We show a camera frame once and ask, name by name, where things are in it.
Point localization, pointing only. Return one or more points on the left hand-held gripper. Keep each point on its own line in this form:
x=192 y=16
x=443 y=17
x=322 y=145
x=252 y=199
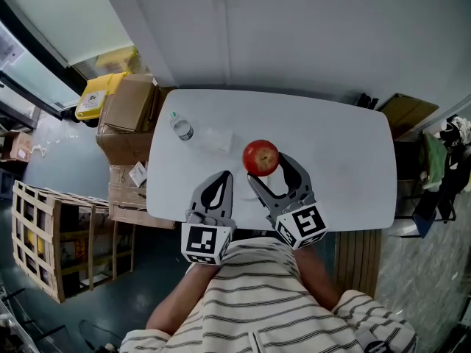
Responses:
x=200 y=241

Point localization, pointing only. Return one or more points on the wooden rack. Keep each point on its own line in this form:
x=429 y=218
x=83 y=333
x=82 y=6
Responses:
x=406 y=167

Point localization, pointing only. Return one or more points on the small cardboard box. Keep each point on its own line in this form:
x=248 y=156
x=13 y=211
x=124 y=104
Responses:
x=130 y=101

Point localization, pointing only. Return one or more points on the person's right forearm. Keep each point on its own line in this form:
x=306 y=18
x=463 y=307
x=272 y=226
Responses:
x=316 y=278

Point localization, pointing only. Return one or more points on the flat cardboard sheet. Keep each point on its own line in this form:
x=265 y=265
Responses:
x=408 y=114

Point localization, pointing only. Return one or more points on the black power adapter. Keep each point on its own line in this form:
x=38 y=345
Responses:
x=367 y=101

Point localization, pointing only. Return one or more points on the yellow flat cardboard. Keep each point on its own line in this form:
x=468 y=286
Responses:
x=116 y=59

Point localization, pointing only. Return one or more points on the person's striped shirt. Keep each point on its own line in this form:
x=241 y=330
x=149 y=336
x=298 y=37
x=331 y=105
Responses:
x=257 y=307

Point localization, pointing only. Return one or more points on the medium cardboard box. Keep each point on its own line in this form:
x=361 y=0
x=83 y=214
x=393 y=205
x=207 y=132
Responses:
x=121 y=147

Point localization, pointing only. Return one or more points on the cardboard box white label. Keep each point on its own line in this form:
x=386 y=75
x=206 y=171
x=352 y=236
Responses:
x=16 y=147

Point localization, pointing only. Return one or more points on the person's left forearm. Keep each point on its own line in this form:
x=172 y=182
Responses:
x=180 y=300

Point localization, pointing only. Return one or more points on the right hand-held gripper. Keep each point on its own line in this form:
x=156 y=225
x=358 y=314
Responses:
x=305 y=224

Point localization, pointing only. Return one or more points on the large labelled cardboard box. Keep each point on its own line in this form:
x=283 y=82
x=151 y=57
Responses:
x=125 y=200

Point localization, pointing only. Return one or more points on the green cloth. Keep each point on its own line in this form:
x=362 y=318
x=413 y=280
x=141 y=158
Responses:
x=434 y=160

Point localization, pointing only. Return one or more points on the blue chair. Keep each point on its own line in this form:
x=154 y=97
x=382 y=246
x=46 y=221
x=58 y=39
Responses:
x=427 y=215

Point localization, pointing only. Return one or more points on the clear water bottle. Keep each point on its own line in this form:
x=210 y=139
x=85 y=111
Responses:
x=182 y=127

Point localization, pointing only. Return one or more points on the wooden slat board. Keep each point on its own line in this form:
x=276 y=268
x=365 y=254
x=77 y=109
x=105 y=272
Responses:
x=357 y=263

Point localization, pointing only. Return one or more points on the white paper packet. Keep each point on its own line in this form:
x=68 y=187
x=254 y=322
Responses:
x=138 y=174

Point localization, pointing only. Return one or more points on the yellow bin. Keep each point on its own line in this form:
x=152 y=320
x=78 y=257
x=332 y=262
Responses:
x=92 y=99

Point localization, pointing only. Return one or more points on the red apple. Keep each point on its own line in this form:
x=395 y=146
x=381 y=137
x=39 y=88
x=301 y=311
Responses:
x=260 y=157

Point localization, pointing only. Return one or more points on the wooden crate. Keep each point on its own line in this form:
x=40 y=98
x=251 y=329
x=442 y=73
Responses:
x=40 y=234

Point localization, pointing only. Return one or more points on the glass door black frame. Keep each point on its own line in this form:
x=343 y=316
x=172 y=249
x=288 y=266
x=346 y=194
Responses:
x=22 y=75

